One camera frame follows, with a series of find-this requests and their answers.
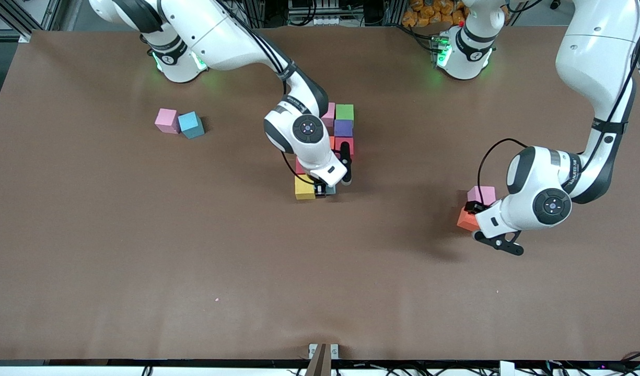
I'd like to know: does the yellow foam cube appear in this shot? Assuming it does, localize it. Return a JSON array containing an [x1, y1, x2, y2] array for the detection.
[[294, 175, 317, 201]]

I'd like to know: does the white electrical unit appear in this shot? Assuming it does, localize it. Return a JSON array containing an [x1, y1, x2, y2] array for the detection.
[[288, 0, 346, 27]]

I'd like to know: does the pile of orange objects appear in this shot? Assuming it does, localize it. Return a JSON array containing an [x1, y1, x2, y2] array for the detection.
[[402, 0, 469, 28]]

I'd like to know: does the black camera cable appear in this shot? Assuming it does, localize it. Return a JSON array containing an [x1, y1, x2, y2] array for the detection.
[[476, 137, 530, 195], [281, 151, 320, 184]]

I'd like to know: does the silver metal bracket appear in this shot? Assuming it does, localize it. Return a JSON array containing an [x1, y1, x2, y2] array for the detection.
[[308, 343, 340, 361]]

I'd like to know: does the aluminium frame rail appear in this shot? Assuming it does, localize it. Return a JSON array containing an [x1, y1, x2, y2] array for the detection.
[[0, 0, 64, 42]]

